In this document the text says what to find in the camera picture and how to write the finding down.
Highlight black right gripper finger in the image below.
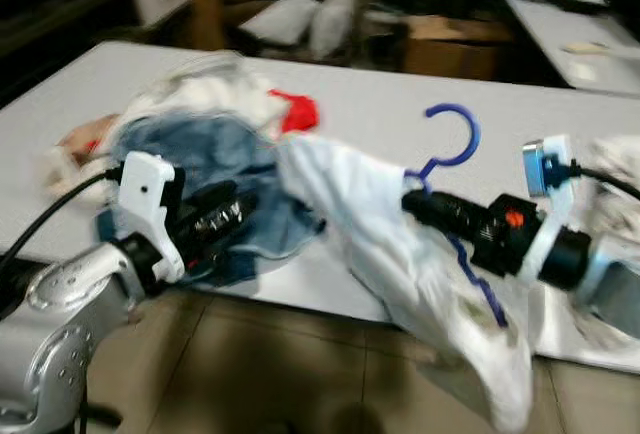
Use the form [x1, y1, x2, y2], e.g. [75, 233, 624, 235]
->
[407, 211, 480, 254]
[401, 189, 484, 228]

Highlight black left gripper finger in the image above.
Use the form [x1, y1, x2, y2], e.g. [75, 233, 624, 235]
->
[204, 215, 252, 256]
[194, 181, 260, 228]

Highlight white t-shirt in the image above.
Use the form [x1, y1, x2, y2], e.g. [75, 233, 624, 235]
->
[274, 132, 537, 434]

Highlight purple plastic clothes hanger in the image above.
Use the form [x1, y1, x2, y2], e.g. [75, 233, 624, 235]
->
[403, 103, 511, 330]

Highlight blue denim jeans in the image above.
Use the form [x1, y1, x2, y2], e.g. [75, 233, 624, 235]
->
[98, 112, 327, 287]

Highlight red crumpled garment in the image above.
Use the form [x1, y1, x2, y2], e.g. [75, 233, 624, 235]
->
[266, 88, 320, 136]

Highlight large white table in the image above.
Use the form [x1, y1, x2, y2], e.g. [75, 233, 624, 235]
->
[0, 39, 640, 373]

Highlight beige stitched garment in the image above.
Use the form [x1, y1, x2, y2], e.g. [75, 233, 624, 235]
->
[44, 52, 293, 201]

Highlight pile of white clothes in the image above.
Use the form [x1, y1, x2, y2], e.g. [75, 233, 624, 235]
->
[578, 134, 640, 247]

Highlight plain brown cardboard box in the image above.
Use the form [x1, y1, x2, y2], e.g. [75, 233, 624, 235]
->
[403, 14, 523, 82]

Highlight wide grey pillow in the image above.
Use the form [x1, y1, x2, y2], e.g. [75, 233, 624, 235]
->
[238, 0, 323, 47]

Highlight white remote control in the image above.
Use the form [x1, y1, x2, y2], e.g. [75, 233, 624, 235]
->
[558, 41, 623, 57]

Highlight narrow grey pillow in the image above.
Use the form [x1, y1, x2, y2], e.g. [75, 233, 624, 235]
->
[309, 0, 360, 61]

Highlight grey side table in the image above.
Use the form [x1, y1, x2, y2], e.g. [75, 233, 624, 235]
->
[498, 0, 640, 97]

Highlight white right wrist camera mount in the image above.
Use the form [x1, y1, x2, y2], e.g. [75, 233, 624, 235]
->
[514, 134, 577, 290]

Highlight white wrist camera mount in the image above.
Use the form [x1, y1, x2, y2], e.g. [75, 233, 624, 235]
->
[113, 151, 187, 285]
[514, 134, 577, 290]

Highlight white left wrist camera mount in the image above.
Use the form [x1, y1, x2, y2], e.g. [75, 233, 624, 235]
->
[113, 151, 187, 285]

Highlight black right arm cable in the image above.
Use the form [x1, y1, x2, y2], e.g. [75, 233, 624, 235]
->
[563, 161, 640, 201]

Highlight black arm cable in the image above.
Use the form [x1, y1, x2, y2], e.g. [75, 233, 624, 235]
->
[0, 167, 128, 275]
[563, 161, 640, 201]

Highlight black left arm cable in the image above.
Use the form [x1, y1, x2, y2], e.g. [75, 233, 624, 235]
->
[0, 167, 128, 275]

